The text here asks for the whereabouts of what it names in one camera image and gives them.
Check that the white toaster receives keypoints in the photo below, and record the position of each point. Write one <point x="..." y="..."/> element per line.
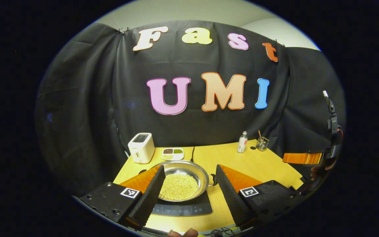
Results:
<point x="140" y="148"/>

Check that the wooden stick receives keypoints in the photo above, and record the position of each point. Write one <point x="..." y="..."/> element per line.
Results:
<point x="260" y="134"/>

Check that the white sectioned grain dish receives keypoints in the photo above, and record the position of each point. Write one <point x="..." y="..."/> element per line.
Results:
<point x="173" y="154"/>

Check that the black backdrop cloth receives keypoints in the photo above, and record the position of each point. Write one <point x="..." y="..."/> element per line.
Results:
<point x="94" y="115"/>

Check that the black induction cooktop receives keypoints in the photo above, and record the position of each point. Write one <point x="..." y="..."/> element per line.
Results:
<point x="183" y="209"/>

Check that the pile of soybeans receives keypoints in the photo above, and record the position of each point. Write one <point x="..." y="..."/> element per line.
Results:
<point x="178" y="187"/>

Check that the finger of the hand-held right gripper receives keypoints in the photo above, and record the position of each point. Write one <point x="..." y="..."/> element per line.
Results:
<point x="303" y="158"/>

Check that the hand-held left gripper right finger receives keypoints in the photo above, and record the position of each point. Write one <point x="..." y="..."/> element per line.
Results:
<point x="230" y="194"/>

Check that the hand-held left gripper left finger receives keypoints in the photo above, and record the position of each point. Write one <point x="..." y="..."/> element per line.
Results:
<point x="148" y="194"/>

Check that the clear bottle with pink label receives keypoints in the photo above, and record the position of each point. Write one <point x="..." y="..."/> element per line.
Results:
<point x="242" y="143"/>

